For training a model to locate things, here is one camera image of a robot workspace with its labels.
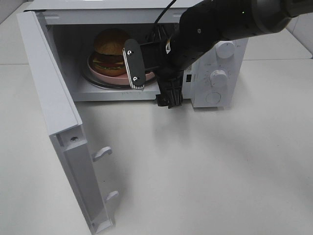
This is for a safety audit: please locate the glass microwave turntable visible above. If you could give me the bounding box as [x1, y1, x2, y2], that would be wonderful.
[82, 66, 159, 90]

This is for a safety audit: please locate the burger with brown bun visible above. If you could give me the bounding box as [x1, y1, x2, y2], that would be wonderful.
[91, 28, 130, 76]

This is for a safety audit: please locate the round white door button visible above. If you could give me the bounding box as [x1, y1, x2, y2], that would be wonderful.
[205, 92, 222, 105]

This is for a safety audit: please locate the upper white power knob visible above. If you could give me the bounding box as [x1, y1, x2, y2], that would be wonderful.
[216, 41, 235, 59]

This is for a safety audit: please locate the pink round plate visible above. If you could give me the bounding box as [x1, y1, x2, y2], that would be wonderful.
[87, 52, 155, 85]

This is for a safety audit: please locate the white microwave door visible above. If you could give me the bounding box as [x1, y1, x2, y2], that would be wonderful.
[17, 11, 119, 235]

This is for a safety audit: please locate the white timer knob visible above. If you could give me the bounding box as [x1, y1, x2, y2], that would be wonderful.
[210, 70, 228, 87]

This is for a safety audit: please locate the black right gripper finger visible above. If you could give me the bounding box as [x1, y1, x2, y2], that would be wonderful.
[156, 73, 183, 109]
[146, 23, 171, 43]

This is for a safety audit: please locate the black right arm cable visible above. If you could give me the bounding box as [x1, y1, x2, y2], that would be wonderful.
[154, 0, 177, 25]

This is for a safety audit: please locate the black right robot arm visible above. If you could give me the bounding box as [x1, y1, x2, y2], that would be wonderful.
[145, 0, 313, 108]

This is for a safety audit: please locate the white microwave oven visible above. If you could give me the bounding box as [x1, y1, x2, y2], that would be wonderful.
[18, 0, 247, 112]

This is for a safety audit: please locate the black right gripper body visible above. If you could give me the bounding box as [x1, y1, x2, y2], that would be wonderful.
[152, 31, 196, 78]

